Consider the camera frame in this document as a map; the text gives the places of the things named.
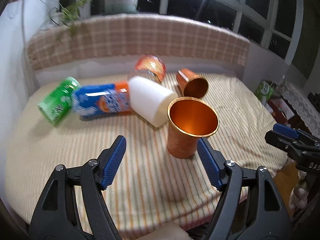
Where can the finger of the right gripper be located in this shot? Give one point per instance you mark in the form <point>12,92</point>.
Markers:
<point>287,142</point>
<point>287,129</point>

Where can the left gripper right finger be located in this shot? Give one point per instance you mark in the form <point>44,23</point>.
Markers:
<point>265,215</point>

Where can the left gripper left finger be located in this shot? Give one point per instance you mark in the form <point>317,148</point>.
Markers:
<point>56,214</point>

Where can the orange patterned paper cup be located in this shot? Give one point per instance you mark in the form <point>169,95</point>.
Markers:
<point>189,120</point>

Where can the white paper cup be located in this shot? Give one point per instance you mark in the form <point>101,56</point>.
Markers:
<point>150,100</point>

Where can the right gloved hand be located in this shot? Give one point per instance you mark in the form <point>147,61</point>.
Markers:
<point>299,195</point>

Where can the red cardboard box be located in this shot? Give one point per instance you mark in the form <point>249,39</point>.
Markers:
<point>280,110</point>

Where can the white lace cloth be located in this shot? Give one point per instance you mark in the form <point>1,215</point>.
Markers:
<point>294,95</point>

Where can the green white carton box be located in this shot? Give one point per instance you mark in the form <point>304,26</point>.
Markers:
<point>264,91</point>

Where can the striped yellow sheet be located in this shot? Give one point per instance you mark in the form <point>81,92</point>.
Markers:
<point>151,187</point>

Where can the green snack can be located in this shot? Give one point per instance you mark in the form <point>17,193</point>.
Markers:
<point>58,102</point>

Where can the blue orange snack can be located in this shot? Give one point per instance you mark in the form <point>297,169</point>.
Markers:
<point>94,100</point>

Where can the red orange chips can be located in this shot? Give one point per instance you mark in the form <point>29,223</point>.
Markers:
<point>150,67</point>

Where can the black tripod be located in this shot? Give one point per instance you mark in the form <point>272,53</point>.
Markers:
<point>207,13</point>

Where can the brown plaid blanket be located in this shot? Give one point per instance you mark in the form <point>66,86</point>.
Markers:
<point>135,34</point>

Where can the potted spider plant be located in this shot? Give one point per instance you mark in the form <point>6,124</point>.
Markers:
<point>67,12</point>

